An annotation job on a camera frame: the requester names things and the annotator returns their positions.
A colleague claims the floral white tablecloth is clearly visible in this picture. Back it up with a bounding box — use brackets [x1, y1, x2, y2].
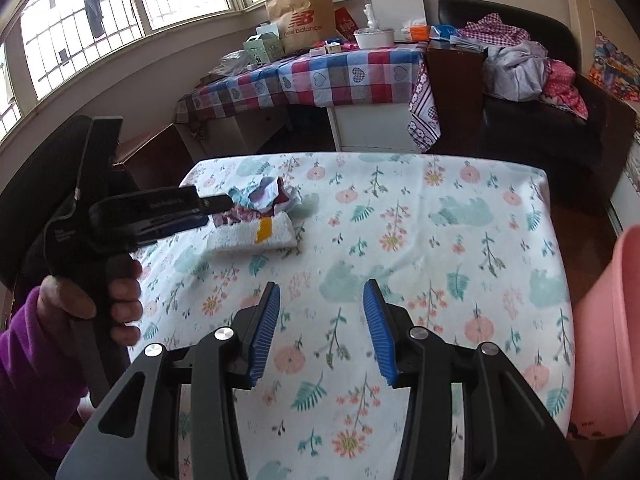
[127, 152, 576, 480]

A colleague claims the brown New Balance paper bag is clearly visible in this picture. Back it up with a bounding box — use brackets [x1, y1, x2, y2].
[266, 0, 336, 54]

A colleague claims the dark wooden side cabinet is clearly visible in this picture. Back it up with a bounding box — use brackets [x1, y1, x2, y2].
[426, 41, 484, 157]

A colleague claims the black leather armchair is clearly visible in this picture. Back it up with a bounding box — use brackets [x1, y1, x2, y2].
[438, 0, 636, 207]

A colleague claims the green house-shaped box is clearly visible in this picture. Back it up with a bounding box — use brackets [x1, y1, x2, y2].
[243, 32, 285, 66]

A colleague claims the pink plastic trash bucket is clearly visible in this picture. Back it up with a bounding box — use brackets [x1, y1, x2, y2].
[570, 226, 639, 440]

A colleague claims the orange tissue box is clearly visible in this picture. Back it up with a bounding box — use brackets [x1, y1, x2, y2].
[401, 18, 431, 42]

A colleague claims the purple sleeve forearm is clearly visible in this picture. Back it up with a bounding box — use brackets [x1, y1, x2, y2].
[1, 287, 88, 460]

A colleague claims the pile of clothes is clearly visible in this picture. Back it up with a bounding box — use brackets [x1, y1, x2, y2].
[430, 13, 588, 119]

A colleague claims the plaid checkered tablecloth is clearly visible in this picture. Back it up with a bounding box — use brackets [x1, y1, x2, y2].
[175, 44, 440, 153]

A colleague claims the colourful comic pillow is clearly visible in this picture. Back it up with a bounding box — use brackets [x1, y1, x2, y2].
[588, 30, 639, 102]

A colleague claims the bed with patterned quilt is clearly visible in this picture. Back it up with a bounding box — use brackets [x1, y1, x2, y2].
[564, 0, 640, 236]

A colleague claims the left hand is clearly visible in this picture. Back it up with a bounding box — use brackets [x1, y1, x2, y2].
[37, 258, 144, 347]

